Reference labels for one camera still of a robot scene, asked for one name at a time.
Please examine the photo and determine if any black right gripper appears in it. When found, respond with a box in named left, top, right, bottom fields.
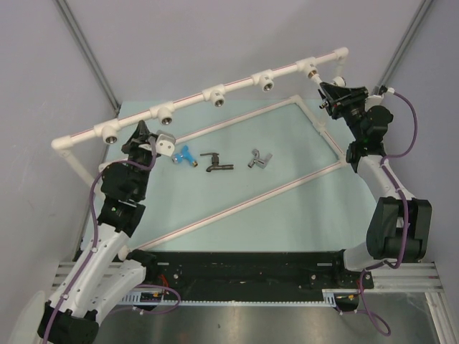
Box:
left=317, top=83, right=367, bottom=141

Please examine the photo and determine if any blue plastic faucet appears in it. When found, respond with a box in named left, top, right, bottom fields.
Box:
left=172, top=145, right=198, bottom=168

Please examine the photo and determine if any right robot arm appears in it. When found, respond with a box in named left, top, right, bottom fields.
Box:
left=318, top=82, right=432, bottom=287

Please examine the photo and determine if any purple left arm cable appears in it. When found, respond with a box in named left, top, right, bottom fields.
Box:
left=46, top=141, right=182, bottom=344

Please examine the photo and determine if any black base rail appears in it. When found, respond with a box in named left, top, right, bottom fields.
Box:
left=126, top=249, right=361, bottom=290

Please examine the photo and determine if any dark bronze faucet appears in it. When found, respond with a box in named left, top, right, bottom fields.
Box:
left=200, top=152, right=234, bottom=173

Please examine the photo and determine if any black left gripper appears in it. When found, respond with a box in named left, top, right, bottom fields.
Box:
left=121, top=120, right=156, bottom=199

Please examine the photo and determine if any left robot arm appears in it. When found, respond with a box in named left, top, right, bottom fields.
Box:
left=37, top=121, right=158, bottom=343

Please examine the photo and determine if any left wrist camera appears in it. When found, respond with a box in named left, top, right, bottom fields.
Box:
left=140, top=131, right=176, bottom=157

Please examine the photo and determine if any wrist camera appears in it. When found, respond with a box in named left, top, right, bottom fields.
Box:
left=140, top=131, right=176, bottom=157
left=369, top=85, right=395, bottom=100

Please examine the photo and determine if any chrome metal faucet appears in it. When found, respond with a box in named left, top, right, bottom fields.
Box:
left=247, top=148, right=273, bottom=168

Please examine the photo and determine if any white faucet blue cap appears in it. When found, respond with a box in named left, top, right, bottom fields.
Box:
left=308, top=70, right=346, bottom=109

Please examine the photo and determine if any white cable duct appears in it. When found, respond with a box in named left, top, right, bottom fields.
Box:
left=118, top=292, right=340, bottom=307

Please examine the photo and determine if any white PVC pipe frame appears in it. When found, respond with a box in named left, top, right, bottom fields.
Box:
left=51, top=47, right=349, bottom=249

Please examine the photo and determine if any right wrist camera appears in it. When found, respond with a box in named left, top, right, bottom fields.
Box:
left=369, top=85, right=395, bottom=100

